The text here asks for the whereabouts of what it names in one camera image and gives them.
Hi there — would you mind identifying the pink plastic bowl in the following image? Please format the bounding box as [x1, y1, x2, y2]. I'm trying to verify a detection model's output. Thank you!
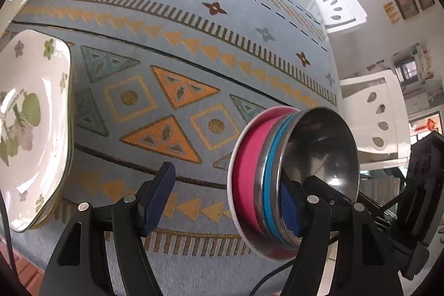
[226, 105, 302, 261]

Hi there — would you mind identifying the red hanging ornament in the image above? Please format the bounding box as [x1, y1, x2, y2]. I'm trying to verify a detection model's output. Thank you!
[418, 118, 441, 132]

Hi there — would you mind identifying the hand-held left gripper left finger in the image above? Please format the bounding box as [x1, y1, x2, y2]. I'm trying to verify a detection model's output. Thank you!
[38, 161, 176, 296]

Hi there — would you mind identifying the patterned blue tablecloth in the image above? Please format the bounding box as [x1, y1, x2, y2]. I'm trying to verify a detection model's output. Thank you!
[0, 0, 342, 296]

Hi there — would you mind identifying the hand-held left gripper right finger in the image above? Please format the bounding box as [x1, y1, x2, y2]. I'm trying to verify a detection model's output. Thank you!
[279, 180, 405, 296]

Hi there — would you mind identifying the steel bowl blue outside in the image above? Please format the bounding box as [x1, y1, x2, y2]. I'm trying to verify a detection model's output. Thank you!
[255, 107, 360, 248]

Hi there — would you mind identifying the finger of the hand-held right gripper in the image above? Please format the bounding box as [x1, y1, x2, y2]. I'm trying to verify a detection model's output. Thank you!
[303, 174, 355, 211]
[359, 192, 421, 250]

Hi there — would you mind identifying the square floral plate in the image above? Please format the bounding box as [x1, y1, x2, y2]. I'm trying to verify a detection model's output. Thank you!
[21, 39, 79, 235]
[0, 29, 72, 232]

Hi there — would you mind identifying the black cable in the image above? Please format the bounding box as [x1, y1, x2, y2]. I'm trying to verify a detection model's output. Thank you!
[250, 259, 295, 296]

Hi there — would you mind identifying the steel bowl pink outside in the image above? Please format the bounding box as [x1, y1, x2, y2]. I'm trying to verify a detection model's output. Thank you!
[234, 112, 302, 257]

